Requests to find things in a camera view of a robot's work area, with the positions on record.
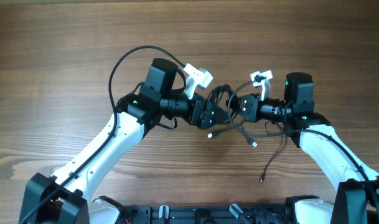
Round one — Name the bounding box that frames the black cable bundle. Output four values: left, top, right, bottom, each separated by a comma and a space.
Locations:
206, 83, 258, 149

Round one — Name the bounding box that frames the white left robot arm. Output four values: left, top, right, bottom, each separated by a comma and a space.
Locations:
19, 58, 223, 223

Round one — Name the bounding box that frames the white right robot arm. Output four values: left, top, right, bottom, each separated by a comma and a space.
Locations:
238, 71, 379, 223

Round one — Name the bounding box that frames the black left camera cable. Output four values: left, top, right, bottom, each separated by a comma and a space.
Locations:
19, 45, 187, 224

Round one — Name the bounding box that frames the black camera cable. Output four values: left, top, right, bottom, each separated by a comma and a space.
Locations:
227, 74, 379, 224
19, 45, 187, 224

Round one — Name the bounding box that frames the black right camera cable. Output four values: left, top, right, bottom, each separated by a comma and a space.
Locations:
227, 74, 379, 224

